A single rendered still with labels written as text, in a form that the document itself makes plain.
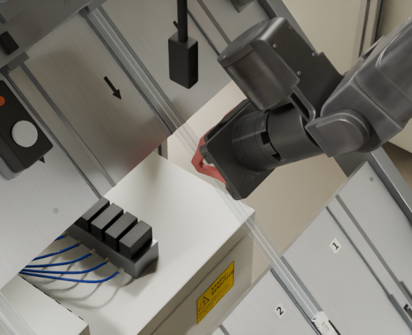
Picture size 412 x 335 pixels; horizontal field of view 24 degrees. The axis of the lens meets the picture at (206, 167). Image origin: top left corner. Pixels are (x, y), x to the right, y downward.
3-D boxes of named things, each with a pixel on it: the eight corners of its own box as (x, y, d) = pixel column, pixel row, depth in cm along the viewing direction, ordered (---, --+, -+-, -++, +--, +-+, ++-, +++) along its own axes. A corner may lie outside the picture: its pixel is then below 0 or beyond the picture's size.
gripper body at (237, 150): (193, 149, 91) (238, 133, 85) (256, 91, 97) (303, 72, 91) (232, 203, 93) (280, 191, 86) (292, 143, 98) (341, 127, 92)
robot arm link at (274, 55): (373, 146, 77) (414, 84, 82) (286, 34, 74) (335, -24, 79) (276, 179, 86) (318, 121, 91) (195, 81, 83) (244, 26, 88)
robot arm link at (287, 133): (337, 161, 83) (368, 120, 86) (288, 101, 81) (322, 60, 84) (287, 175, 89) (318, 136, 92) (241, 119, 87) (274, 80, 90)
